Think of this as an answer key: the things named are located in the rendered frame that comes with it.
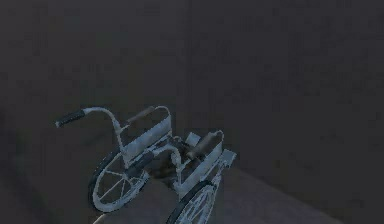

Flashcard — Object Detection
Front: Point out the grey metal wheelchair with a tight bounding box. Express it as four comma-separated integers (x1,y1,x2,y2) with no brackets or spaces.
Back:
54,105,238,224

